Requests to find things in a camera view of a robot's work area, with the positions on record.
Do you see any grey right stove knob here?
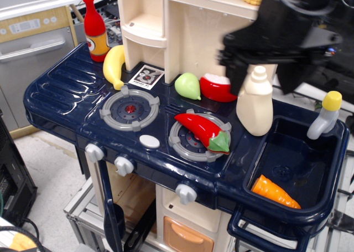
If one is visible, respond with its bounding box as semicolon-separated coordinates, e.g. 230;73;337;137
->
175;184;197;205

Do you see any cream detergent bottle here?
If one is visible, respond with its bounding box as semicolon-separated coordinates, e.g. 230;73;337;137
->
236;66;273;136

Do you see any red toy chili pepper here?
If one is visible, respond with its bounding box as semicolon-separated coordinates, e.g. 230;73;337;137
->
175;113;230;155

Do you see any grey toy faucet yellow knob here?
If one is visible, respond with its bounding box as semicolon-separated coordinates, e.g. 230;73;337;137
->
307;91;342;140

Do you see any black computer case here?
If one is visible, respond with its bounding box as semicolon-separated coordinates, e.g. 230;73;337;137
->
1;120;37;227

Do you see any grey toy dishwasher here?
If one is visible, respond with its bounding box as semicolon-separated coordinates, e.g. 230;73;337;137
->
1;0;75;131

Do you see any green toy pear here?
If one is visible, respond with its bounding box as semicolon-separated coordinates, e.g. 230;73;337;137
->
174;73;201;100

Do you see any grey left stove knob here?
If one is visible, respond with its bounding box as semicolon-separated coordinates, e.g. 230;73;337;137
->
85;143;105;162

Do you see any grey right stove burner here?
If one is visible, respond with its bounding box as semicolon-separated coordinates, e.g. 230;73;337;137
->
168;109;232;162

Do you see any orange toy carrot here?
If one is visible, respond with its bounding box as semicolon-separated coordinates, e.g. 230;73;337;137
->
251;174;301;209

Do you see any grey stove knob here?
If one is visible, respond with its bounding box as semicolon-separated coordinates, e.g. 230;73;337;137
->
175;184;197;205
85;143;105;162
114;156;134;177

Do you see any grey middle stove knob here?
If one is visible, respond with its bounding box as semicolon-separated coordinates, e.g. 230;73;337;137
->
114;156;134;177

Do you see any orange toy drawer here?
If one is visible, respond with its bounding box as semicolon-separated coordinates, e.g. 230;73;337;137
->
164;217;214;252

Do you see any white sticker label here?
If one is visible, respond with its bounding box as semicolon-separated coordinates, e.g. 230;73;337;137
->
128;64;165;90

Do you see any grey left stove burner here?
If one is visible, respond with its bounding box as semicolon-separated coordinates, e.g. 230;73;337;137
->
100;86;160;132

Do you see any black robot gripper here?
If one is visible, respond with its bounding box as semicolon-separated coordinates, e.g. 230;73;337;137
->
219;0;342;95

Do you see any grey oval button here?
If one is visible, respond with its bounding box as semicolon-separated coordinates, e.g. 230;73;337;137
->
139;135;160;149

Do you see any navy toy kitchen counter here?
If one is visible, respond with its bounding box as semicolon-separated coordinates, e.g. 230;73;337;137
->
24;44;350;251

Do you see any grey stove burner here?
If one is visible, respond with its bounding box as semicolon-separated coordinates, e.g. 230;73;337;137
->
100;86;160;132
168;109;232;162

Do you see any navy toy ladle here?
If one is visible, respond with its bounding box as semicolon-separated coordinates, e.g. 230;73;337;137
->
98;160;123;252

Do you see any yellow toy banana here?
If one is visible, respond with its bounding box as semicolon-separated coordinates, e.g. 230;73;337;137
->
103;45;125;91

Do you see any cream toy kitchen shelf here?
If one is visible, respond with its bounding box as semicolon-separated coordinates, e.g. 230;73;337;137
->
118;0;258;101

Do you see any red ketchup bottle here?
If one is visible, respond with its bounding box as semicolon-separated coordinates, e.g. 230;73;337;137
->
83;0;110;63

